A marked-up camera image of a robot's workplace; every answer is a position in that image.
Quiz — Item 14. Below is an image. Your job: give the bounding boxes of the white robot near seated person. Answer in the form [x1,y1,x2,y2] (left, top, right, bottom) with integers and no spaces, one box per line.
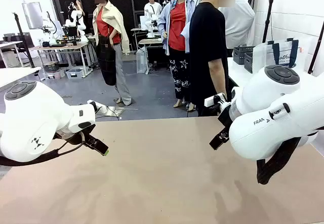
[146,13,160,39]

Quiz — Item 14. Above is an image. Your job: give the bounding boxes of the wooden top background table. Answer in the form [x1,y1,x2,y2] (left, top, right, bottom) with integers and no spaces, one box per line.
[29,42,90,80]

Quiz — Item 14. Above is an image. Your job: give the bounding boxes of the mannequin with cream jacket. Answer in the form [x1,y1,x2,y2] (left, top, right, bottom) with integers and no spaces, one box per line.
[90,0,133,107]

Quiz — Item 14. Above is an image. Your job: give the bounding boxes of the shiny metal floor plate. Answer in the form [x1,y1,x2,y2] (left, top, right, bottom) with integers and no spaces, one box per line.
[105,104,139,119]

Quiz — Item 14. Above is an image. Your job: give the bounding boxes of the silver panel on stand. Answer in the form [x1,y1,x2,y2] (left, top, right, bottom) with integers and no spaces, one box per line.
[22,2,44,29]

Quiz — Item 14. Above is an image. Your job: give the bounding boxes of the white robot with black cable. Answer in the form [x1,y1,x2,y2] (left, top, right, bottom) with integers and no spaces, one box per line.
[42,11,60,45]

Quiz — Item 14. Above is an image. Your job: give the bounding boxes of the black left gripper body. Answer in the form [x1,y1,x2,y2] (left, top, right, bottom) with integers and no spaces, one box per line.
[54,124,97,145]

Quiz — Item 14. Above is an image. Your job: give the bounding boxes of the grey background desk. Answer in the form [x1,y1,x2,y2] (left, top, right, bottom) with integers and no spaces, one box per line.
[138,38,163,57]

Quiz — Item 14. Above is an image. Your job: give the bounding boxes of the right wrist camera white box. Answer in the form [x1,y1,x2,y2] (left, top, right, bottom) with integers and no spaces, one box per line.
[204,93,231,111]

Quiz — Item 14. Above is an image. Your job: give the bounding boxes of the left arm black cable sleeve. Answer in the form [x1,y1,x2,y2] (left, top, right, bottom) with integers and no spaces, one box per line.
[0,131,86,167]

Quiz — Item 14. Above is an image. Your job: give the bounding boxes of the grey storage bin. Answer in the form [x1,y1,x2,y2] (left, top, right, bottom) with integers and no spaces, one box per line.
[65,68,86,80]

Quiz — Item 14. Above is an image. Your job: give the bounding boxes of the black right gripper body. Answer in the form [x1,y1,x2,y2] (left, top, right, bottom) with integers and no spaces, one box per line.
[217,104,232,130]

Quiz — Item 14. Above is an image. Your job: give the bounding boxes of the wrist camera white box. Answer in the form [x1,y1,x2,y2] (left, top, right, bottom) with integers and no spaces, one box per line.
[204,93,231,111]
[87,99,107,115]

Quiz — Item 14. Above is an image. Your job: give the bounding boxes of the seated person in white shirt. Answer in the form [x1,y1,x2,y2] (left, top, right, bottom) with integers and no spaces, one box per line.
[144,0,163,19]

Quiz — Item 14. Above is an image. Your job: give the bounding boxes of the person's right forearm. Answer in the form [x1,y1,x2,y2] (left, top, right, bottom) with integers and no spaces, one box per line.
[207,60,227,96]

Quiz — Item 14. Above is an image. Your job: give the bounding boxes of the black tripod with slanted leg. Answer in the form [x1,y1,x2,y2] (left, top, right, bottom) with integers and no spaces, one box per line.
[307,21,324,74]

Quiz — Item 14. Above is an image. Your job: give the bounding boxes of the white table with pole leg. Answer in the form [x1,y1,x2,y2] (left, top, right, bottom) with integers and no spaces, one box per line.
[0,66,42,88]

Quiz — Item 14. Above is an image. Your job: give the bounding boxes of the white side table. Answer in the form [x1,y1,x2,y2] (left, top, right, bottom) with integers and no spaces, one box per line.
[227,56,256,85]

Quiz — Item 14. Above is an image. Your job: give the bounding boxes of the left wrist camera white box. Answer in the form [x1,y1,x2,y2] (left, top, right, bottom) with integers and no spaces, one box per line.
[87,99,107,115]

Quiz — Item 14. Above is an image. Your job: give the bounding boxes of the clear plastic floor bag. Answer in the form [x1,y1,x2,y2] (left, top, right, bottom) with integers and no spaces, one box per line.
[136,47,149,74]

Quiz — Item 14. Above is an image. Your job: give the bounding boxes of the person in black t-shirt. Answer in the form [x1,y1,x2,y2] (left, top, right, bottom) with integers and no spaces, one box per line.
[188,0,237,117]

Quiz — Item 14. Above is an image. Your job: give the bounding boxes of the black tripod beside silver panel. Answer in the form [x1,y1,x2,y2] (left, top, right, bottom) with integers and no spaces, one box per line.
[12,12,35,68]

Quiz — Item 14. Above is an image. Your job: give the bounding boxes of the black tripod with white head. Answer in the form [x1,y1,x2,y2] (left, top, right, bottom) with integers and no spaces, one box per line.
[262,0,277,44]

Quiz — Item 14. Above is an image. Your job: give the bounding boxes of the translucent shopping bag navy handles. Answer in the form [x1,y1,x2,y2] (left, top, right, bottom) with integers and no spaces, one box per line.
[252,38,308,74]

